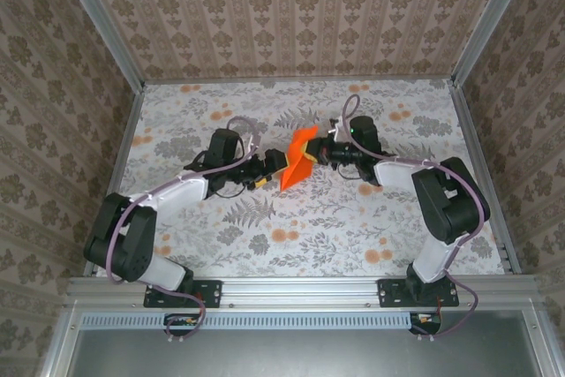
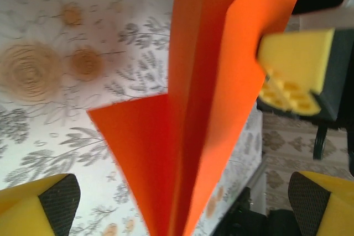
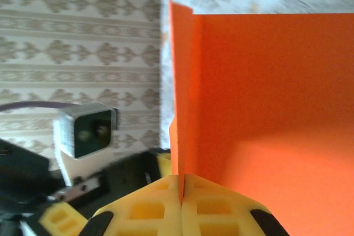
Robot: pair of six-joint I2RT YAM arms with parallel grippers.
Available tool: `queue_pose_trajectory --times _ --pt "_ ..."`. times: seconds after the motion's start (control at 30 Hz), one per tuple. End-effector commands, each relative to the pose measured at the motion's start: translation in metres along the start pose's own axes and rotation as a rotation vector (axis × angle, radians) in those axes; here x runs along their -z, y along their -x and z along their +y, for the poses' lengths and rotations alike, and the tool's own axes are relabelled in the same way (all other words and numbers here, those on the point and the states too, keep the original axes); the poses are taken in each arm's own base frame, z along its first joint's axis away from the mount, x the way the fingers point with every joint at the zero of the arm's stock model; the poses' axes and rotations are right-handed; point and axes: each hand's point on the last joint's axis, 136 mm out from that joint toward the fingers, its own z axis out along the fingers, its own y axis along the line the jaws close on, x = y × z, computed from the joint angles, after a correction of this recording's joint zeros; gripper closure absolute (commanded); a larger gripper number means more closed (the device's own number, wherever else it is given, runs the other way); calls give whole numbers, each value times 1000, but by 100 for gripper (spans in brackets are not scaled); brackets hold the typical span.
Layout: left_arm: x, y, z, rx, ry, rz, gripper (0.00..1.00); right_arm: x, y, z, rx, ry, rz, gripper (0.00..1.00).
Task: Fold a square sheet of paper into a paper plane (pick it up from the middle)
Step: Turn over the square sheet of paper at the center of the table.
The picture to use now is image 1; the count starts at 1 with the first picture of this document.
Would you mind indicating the aluminium frame post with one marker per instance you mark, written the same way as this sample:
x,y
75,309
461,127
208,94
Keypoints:
x,y
99,19
490,19

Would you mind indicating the black connector board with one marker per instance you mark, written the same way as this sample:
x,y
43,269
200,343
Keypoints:
x,y
178,321
426,319

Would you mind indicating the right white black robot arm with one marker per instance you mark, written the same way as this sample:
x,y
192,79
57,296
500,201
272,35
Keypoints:
x,y
454,209

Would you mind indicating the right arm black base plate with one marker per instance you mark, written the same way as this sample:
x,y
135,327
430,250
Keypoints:
x,y
388,293

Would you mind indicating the floral patterned table cover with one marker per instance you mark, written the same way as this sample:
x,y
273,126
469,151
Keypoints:
x,y
309,253

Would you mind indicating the thin aluminium table rail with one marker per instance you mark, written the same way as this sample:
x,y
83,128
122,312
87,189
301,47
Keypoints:
x,y
300,80

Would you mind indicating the grey sheet metal panel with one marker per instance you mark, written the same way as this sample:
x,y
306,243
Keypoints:
x,y
287,355

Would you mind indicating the aluminium lower frame rail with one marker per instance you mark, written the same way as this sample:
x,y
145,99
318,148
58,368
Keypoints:
x,y
59,341
543,341

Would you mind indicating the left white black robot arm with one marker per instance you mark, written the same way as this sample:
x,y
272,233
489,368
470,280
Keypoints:
x,y
123,240

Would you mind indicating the orange cloth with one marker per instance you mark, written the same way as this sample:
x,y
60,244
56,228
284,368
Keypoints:
x,y
298,171

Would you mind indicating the aluminium table side rail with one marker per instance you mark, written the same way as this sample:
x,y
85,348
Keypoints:
x,y
482,174
115,174

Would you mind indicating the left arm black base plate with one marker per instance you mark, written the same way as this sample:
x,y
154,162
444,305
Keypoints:
x,y
212,293

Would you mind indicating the wide aluminium mounting rail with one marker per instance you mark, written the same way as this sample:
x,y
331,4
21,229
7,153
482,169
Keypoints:
x,y
300,291

